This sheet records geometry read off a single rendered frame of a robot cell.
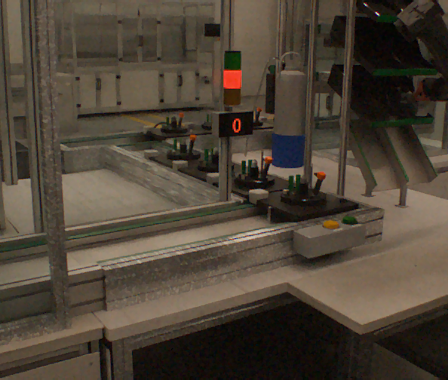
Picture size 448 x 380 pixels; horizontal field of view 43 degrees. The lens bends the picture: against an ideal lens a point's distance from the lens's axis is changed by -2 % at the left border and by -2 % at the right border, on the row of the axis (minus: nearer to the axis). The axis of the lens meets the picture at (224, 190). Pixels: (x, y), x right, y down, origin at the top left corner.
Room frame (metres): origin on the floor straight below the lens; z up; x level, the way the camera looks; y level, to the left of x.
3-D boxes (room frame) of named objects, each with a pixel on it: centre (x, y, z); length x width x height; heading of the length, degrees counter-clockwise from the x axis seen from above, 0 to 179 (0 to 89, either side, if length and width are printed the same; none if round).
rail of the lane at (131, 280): (1.45, -0.10, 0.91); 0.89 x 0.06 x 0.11; 124
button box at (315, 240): (1.50, -0.29, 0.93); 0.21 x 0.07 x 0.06; 124
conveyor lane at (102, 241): (1.59, 0.02, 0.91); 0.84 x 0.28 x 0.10; 124
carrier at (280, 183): (1.94, -0.10, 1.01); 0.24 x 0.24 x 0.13; 34
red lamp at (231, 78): (1.72, -0.02, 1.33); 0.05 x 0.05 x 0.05
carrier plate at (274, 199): (1.73, -0.24, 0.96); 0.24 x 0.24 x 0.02; 34
